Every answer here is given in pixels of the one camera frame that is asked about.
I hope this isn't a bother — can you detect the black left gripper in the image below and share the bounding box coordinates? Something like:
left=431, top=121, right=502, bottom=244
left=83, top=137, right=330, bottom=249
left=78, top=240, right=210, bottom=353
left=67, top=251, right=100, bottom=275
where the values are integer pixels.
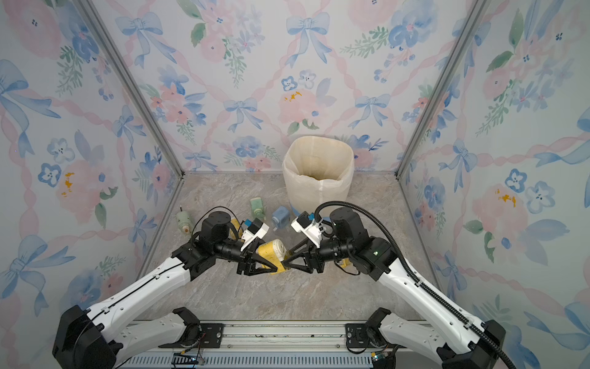
left=216, top=239, right=281, bottom=276

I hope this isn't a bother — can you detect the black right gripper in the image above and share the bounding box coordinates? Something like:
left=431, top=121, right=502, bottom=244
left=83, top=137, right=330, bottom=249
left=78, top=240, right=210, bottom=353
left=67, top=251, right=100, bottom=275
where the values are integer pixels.
left=284, top=234, right=354, bottom=272

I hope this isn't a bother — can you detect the yellow pencil sharpener front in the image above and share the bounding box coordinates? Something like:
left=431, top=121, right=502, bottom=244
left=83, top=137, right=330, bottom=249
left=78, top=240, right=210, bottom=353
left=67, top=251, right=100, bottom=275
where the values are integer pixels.
left=258, top=239, right=289, bottom=275

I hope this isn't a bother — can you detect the pale green pencil sharpener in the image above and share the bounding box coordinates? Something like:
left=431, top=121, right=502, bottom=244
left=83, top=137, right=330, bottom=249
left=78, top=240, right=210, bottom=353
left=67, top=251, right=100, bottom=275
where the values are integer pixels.
left=176, top=207, right=193, bottom=235

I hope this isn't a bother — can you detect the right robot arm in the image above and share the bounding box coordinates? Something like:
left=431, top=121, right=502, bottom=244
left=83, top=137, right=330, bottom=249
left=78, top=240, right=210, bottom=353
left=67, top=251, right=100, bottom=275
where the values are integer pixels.
left=283, top=201, right=515, bottom=368

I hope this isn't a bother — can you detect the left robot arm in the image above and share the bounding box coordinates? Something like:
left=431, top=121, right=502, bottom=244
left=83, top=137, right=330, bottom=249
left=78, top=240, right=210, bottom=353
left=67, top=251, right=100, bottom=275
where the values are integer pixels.
left=52, top=212, right=277, bottom=368

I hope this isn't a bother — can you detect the blue pencil sharpener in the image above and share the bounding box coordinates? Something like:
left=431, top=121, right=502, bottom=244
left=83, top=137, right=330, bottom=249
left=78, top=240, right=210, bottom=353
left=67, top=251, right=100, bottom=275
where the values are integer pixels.
left=271, top=206, right=290, bottom=231

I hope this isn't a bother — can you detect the yellow pencil sharpener back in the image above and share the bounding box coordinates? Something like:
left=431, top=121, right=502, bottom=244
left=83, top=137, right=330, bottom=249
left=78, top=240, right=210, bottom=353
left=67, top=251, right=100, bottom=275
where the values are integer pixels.
left=230, top=218, right=243, bottom=240

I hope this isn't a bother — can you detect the cream waste bin with liner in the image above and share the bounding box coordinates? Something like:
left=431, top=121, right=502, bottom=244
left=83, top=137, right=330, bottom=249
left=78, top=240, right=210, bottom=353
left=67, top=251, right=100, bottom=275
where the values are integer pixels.
left=282, top=136, right=355, bottom=215

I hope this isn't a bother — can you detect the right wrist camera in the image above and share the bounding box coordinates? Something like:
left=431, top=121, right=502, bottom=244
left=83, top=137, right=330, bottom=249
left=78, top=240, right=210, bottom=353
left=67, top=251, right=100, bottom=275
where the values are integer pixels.
left=291, top=212, right=325, bottom=248

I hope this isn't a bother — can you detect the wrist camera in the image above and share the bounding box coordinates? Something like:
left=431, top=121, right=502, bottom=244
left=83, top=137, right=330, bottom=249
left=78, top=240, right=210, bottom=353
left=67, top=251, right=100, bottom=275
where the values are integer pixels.
left=291, top=212, right=325, bottom=248
left=241, top=218, right=269, bottom=251

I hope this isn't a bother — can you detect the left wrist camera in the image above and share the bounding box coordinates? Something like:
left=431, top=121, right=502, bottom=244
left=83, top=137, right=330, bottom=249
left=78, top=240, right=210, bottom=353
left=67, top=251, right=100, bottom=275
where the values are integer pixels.
left=241, top=218, right=269, bottom=251

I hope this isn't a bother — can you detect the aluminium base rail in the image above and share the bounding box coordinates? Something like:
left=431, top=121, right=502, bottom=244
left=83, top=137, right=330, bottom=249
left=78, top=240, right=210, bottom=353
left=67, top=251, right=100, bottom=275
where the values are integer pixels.
left=119, top=320, right=443, bottom=369

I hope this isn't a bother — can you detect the black corrugated cable conduit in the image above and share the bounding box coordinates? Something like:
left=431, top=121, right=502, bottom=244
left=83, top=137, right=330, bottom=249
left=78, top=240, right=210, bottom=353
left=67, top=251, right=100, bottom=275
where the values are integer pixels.
left=313, top=200, right=517, bottom=369

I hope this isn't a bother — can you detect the aluminium corner post right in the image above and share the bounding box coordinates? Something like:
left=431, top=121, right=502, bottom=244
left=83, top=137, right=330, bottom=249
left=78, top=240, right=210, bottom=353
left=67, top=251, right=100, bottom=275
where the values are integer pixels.
left=395, top=0, right=489, bottom=181

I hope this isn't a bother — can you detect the aluminium corner post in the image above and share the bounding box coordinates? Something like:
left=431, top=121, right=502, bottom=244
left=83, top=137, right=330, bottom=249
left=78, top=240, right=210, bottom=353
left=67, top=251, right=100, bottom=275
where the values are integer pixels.
left=73, top=1, right=184, bottom=178
left=395, top=0, right=489, bottom=181

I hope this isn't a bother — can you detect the aluminium corner post left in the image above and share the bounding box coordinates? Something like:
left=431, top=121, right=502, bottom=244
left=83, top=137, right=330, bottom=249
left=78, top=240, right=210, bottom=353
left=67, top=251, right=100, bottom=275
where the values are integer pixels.
left=73, top=1, right=184, bottom=178

